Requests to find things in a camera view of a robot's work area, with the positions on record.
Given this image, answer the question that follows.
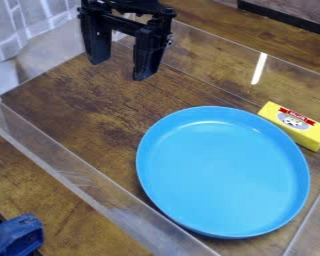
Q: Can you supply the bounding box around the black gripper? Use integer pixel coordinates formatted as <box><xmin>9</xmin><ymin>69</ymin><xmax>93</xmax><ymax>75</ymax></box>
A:
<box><xmin>78</xmin><ymin>0</ymin><xmax>176</xmax><ymax>81</ymax></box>

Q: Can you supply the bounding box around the blue round plastic tray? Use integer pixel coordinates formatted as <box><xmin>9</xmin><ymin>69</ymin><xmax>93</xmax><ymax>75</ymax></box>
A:
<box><xmin>136</xmin><ymin>106</ymin><xmax>311</xmax><ymax>239</ymax></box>

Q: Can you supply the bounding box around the yellow brick with label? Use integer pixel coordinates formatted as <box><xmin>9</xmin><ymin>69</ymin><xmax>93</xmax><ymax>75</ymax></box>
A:
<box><xmin>257</xmin><ymin>101</ymin><xmax>320</xmax><ymax>152</ymax></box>

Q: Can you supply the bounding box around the grey checkered cloth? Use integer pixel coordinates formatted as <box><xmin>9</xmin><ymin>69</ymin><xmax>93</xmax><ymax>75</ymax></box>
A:
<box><xmin>0</xmin><ymin>0</ymin><xmax>80</xmax><ymax>62</ymax></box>

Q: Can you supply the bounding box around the clear acrylic enclosure wall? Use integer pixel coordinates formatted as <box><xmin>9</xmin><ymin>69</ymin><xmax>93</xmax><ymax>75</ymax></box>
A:
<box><xmin>0</xmin><ymin>0</ymin><xmax>320</xmax><ymax>256</ymax></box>

